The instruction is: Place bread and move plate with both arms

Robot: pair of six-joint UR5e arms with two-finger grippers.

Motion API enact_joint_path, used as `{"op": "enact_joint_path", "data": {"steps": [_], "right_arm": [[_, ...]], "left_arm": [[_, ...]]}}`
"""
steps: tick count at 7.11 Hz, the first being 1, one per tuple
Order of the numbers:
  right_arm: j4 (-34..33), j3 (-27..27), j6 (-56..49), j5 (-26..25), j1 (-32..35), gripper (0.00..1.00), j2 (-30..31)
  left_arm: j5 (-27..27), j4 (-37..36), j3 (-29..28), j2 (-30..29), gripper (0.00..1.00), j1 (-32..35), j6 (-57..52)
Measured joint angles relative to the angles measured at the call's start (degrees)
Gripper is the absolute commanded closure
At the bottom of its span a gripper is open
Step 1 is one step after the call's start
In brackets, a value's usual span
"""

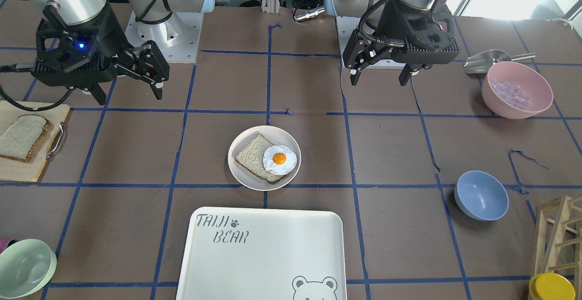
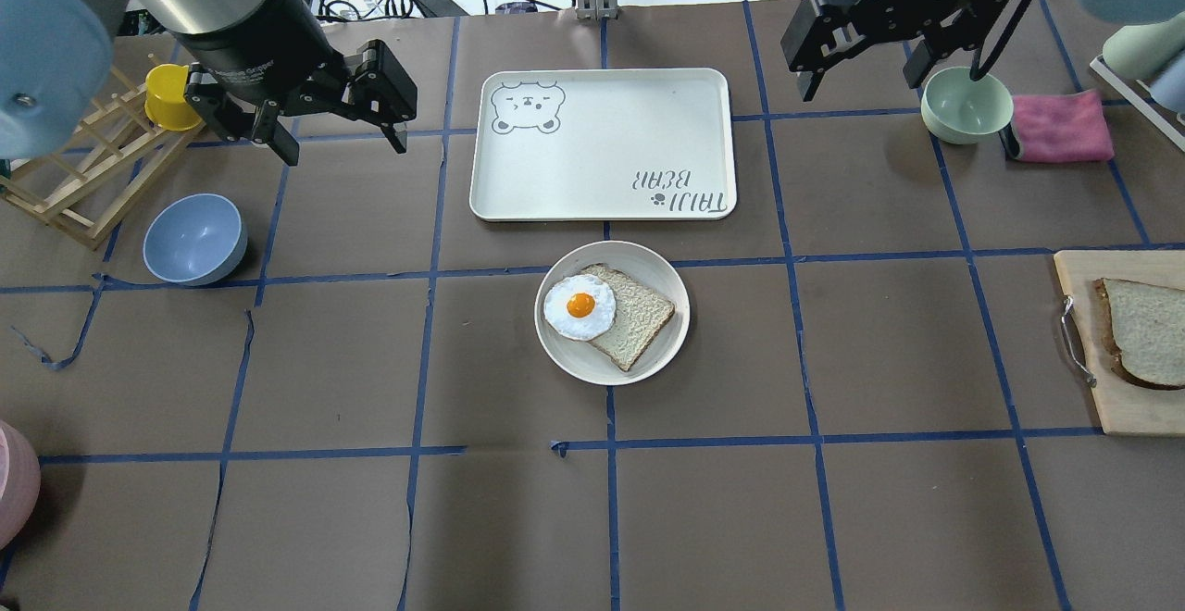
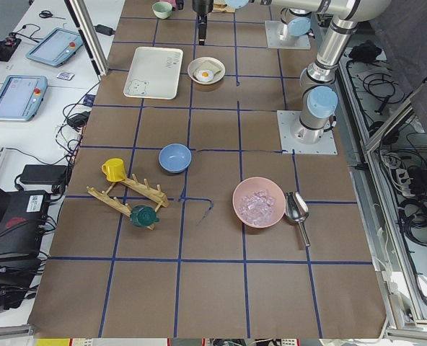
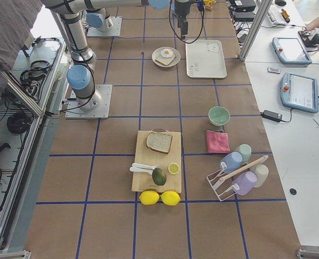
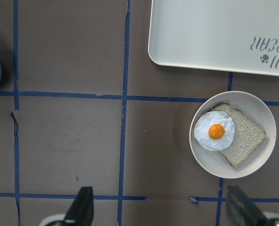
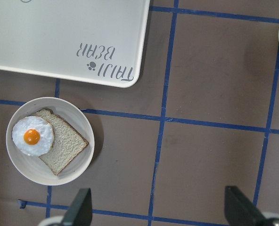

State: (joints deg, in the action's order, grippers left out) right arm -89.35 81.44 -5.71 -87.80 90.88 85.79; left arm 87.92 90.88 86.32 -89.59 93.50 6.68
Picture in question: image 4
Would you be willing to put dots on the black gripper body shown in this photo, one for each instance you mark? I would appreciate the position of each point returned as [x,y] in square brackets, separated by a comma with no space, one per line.
[180,8]

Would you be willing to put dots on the round beige plate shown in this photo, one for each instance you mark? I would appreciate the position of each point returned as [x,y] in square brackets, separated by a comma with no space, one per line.
[156,53]

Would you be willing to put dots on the bread slice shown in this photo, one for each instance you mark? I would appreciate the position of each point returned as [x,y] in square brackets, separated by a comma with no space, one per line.
[159,142]
[164,61]

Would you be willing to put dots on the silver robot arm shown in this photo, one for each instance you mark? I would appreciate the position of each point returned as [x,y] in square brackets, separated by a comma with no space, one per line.
[156,5]
[81,75]

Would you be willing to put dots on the bread slice on plate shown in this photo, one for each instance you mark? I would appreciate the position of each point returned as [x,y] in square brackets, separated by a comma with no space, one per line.
[164,61]

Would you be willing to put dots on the fried egg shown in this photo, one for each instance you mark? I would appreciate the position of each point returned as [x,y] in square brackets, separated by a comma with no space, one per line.
[167,53]

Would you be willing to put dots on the beige bear tray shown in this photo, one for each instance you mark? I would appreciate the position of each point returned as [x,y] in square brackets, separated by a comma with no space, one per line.
[205,59]

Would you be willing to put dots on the green bowl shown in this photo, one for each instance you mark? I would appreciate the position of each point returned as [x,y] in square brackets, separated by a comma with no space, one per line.
[218,116]

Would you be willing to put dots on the far teach pendant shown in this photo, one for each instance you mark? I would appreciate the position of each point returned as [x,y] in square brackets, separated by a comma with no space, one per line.
[291,51]

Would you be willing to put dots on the teach pendant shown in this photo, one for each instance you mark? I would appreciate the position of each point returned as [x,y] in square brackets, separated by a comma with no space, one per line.
[291,51]
[299,92]

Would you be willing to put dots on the pink cloth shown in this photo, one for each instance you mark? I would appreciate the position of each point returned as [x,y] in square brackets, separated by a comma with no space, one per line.
[217,142]

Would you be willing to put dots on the black power adapter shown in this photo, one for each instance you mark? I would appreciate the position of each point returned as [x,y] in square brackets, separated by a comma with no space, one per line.
[273,116]

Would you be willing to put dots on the near teach pendant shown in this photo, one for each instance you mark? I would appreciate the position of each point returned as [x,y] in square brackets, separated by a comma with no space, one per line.
[299,92]

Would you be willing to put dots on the green cup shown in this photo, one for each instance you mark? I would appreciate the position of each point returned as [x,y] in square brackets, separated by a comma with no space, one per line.
[245,150]

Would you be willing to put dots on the wooden cutting board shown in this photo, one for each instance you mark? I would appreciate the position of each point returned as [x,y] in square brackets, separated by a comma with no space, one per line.
[143,181]

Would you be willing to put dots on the half lemon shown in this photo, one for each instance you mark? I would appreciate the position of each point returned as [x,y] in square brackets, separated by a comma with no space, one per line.
[173,168]

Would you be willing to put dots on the blue cup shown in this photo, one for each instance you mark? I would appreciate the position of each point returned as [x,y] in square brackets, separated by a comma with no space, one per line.
[231,162]

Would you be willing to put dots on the white plastic knife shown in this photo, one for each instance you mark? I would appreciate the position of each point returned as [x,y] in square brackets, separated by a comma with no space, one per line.
[143,166]

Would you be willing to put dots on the white plastic fork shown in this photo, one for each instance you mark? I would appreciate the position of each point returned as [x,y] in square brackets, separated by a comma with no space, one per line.
[135,169]

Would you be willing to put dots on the green avocado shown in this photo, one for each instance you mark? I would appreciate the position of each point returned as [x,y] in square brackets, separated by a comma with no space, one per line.
[159,177]

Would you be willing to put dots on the beige cup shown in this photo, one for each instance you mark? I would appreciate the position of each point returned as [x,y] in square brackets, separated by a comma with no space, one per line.
[261,171]

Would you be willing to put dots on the purple cup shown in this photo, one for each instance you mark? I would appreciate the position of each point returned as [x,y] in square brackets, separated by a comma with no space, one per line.
[244,183]

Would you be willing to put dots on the right yellow lemon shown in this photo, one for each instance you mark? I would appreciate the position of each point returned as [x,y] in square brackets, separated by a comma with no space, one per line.
[170,198]

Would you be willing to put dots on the yellow lemon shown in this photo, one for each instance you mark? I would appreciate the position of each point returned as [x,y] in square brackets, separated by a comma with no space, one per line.
[170,198]
[149,197]

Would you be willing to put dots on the left yellow lemon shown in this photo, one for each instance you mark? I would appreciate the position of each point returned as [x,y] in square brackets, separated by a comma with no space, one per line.
[149,197]

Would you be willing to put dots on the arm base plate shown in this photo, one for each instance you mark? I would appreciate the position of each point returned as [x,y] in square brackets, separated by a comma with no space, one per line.
[102,28]
[94,108]

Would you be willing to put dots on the white wire cup rack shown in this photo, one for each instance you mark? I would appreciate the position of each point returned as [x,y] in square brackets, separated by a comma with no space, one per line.
[221,183]

